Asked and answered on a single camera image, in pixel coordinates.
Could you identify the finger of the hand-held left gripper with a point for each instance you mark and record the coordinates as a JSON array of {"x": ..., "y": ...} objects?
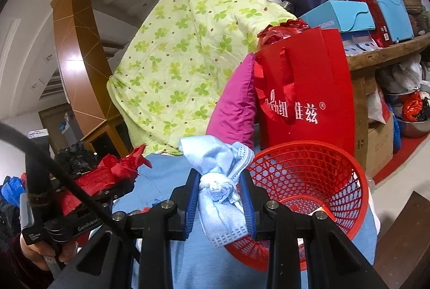
[{"x": 114, "y": 193}]

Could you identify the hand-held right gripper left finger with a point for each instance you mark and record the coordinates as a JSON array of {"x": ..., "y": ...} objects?
[{"x": 192, "y": 205}]

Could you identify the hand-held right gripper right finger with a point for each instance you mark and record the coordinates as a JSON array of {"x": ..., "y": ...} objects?
[{"x": 248, "y": 208}]

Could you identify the light blue knotted cloth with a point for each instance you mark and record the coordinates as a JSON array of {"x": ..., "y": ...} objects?
[{"x": 221, "y": 218}]

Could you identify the red plastic mesh basket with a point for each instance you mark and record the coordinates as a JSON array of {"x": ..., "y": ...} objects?
[{"x": 302, "y": 168}]

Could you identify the person's left forearm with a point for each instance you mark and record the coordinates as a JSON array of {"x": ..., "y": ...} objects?
[{"x": 13, "y": 263}]

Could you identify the person's left hand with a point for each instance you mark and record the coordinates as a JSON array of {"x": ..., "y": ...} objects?
[{"x": 32, "y": 253}]

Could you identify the light blue blanket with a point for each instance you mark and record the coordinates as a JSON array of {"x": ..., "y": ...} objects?
[{"x": 168, "y": 175}]

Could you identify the black jacket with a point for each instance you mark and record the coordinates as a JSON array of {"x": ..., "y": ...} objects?
[{"x": 75, "y": 158}]

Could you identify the wooden glass cabinet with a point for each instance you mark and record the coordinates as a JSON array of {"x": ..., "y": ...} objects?
[{"x": 104, "y": 138}]

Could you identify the brown wooden door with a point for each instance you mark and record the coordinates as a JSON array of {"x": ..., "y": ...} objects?
[{"x": 55, "y": 121}]

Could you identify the magenta pillow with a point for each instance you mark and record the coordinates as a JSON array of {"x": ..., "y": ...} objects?
[{"x": 235, "y": 107}]

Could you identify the brown cardboard box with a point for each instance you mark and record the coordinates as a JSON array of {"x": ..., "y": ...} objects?
[{"x": 379, "y": 144}]

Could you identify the wooden column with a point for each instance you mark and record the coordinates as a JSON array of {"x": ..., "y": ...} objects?
[{"x": 77, "y": 50}]

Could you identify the green clover print quilt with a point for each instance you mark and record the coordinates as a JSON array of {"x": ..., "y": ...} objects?
[{"x": 188, "y": 57}]

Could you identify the red paper gift bag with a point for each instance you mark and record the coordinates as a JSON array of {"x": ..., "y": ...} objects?
[{"x": 319, "y": 74}]

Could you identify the dark wooden stool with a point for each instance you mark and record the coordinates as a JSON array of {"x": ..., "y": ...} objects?
[{"x": 406, "y": 242}]

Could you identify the red floor mat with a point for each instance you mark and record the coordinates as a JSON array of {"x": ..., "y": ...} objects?
[{"x": 403, "y": 161}]

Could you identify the red plastic bag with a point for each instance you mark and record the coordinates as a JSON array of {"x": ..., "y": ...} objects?
[{"x": 278, "y": 32}]

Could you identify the steel basin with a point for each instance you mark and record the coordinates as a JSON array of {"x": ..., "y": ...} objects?
[{"x": 411, "y": 128}]

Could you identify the orange-red plastic bag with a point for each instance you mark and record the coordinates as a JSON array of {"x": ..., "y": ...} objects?
[{"x": 412, "y": 106}]

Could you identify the wooden shelf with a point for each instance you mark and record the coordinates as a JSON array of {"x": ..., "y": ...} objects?
[{"x": 369, "y": 57}]

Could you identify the white blue patterned box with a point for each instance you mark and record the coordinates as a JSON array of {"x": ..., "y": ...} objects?
[{"x": 359, "y": 44}]

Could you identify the white plastic bag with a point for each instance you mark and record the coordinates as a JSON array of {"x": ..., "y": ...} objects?
[{"x": 406, "y": 72}]

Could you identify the light blue cardboard box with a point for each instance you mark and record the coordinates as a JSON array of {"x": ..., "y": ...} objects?
[{"x": 339, "y": 13}]

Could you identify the red gift box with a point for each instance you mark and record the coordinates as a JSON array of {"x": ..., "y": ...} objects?
[{"x": 368, "y": 7}]

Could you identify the light blue plastic storage box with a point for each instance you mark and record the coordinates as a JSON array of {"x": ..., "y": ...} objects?
[{"x": 389, "y": 7}]

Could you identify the woven basket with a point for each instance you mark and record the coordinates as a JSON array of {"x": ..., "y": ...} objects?
[{"x": 412, "y": 4}]

